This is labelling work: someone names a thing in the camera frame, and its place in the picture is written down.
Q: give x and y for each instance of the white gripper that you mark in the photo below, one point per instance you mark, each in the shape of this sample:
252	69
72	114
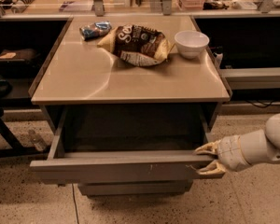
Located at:
230	154

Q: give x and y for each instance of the grey top drawer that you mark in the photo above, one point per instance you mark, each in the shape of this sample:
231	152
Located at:
117	144

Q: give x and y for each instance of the grey drawer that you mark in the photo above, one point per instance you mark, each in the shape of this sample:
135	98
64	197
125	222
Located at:
117	144
179	186

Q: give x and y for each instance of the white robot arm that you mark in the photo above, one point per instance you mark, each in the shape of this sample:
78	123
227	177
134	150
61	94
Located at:
261	146

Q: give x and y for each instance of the grey bottom drawer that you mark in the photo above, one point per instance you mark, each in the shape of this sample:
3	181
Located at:
179	186

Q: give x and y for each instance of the grey drawer cabinet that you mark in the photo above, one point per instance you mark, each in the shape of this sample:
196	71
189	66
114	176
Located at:
81	73

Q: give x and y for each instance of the white bowl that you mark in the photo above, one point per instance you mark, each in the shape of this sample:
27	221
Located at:
190	44

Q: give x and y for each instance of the brown chip bag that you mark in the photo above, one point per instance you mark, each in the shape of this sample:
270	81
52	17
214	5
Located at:
138	45

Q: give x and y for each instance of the blue snack packet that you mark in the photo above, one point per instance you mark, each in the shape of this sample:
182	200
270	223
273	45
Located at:
94	30

